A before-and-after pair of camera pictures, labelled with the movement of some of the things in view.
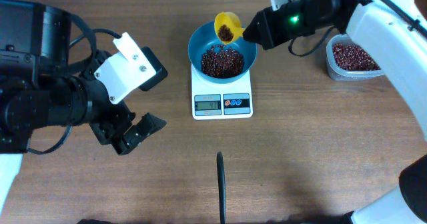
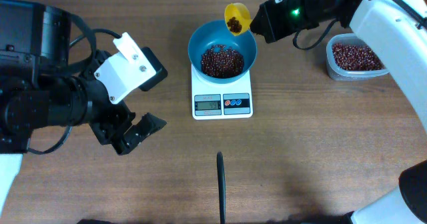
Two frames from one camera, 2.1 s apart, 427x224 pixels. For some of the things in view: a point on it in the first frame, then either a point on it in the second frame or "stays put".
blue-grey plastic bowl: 205,37 stays put
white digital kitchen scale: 218,101 stays put
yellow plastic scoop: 232,21 -> 241,13
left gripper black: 109,123 stays put
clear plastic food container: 346,62 stays put
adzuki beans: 225,33 -> 235,25
